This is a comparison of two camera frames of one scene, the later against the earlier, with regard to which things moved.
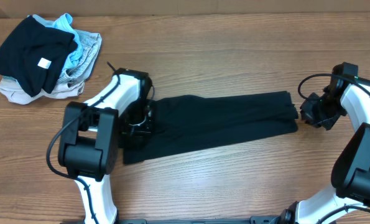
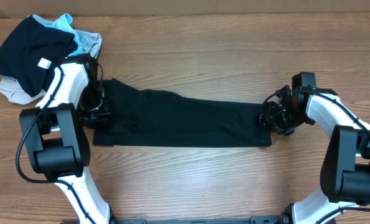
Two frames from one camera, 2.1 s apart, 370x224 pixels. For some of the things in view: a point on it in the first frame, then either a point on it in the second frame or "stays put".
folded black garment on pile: (32, 54) stays put
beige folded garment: (12, 90) stays put
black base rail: (254, 219) stays put
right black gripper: (311, 112) to (268, 115)
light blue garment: (65, 22) stays put
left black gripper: (138, 130) to (101, 113)
